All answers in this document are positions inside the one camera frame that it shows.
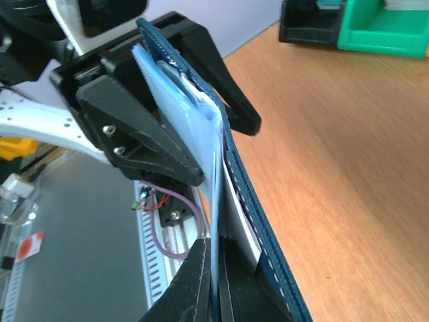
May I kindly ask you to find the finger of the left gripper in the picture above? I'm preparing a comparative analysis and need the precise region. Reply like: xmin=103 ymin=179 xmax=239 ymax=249
xmin=180 ymin=25 xmax=262 ymax=137

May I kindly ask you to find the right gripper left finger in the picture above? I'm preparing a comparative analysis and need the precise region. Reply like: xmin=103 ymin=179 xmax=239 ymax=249
xmin=141 ymin=238 xmax=211 ymax=322

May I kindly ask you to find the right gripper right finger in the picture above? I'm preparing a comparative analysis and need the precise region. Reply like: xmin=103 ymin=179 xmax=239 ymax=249
xmin=219 ymin=237 xmax=292 ymax=322

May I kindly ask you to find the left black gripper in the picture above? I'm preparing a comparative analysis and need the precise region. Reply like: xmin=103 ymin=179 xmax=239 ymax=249
xmin=51 ymin=11 xmax=208 ymax=186

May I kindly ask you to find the blue card holder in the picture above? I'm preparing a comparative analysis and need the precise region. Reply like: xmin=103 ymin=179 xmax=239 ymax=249
xmin=131 ymin=17 xmax=314 ymax=322

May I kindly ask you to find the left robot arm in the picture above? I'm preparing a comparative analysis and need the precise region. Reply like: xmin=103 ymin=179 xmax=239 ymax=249
xmin=1 ymin=1 xmax=261 ymax=186

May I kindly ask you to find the teal card in black bin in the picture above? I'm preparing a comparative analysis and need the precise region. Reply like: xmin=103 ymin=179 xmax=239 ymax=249
xmin=316 ymin=0 xmax=343 ymax=10

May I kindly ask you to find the red white card on floor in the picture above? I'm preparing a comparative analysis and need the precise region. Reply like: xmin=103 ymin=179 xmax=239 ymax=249
xmin=15 ymin=230 xmax=44 ymax=262

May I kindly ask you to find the red white card in bin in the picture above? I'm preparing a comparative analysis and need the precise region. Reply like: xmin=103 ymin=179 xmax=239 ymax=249
xmin=385 ymin=0 xmax=429 ymax=11

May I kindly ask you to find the black plastic bin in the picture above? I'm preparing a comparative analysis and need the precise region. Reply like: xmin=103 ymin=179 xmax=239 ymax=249
xmin=278 ymin=1 xmax=347 ymax=48

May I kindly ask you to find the green plastic bin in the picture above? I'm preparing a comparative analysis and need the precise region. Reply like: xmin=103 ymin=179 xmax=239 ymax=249
xmin=337 ymin=1 xmax=428 ymax=58

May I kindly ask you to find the grey slotted cable duct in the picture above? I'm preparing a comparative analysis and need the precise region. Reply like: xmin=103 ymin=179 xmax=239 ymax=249
xmin=133 ymin=180 xmax=168 ymax=313

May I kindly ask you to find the aluminium front rail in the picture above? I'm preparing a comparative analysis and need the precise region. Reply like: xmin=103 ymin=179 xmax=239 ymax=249
xmin=160 ymin=194 xmax=212 ymax=296

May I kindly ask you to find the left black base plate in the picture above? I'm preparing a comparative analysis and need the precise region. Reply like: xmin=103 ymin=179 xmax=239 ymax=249
xmin=158 ymin=180 xmax=195 ymax=228

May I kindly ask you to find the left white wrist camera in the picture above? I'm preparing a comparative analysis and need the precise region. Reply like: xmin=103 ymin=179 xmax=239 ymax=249
xmin=46 ymin=0 xmax=148 ymax=56

